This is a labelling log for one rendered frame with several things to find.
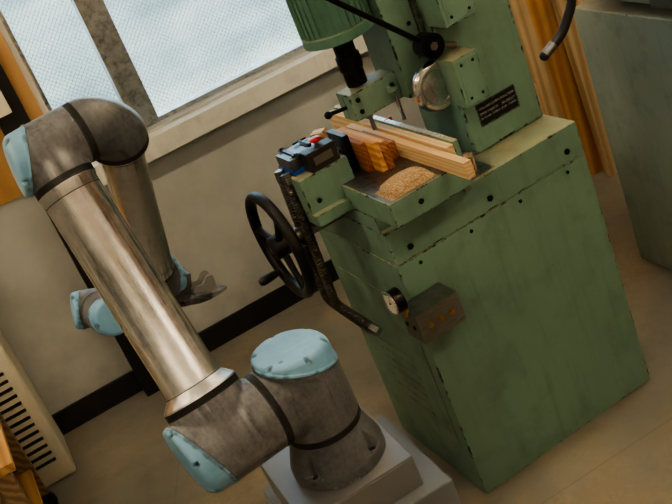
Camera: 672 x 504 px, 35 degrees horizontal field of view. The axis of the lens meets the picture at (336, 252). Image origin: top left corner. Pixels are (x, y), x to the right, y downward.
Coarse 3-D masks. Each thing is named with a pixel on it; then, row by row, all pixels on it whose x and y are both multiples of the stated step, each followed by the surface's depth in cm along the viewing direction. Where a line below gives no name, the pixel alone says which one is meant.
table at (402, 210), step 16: (400, 160) 250; (368, 176) 249; (384, 176) 245; (448, 176) 235; (352, 192) 246; (368, 192) 241; (416, 192) 233; (432, 192) 234; (448, 192) 236; (336, 208) 249; (352, 208) 251; (368, 208) 242; (384, 208) 233; (400, 208) 232; (416, 208) 234; (320, 224) 248; (400, 224) 233
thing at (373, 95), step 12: (384, 72) 256; (372, 84) 252; (384, 84) 254; (396, 84) 255; (348, 96) 251; (360, 96) 252; (372, 96) 253; (384, 96) 255; (348, 108) 254; (360, 108) 253; (372, 108) 254; (360, 120) 253
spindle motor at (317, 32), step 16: (288, 0) 242; (304, 0) 238; (320, 0) 237; (352, 0) 240; (304, 16) 241; (320, 16) 239; (336, 16) 239; (352, 16) 241; (304, 32) 244; (320, 32) 241; (336, 32) 241; (352, 32) 241; (304, 48) 248; (320, 48) 243
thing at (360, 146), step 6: (354, 144) 250; (360, 144) 247; (354, 150) 252; (360, 150) 248; (366, 150) 248; (360, 156) 250; (366, 156) 249; (360, 162) 252; (366, 162) 249; (360, 168) 254; (366, 168) 251; (372, 168) 250
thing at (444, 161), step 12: (396, 144) 250; (408, 144) 246; (420, 144) 243; (408, 156) 248; (420, 156) 242; (432, 156) 236; (444, 156) 232; (456, 156) 230; (444, 168) 234; (456, 168) 229; (468, 168) 226
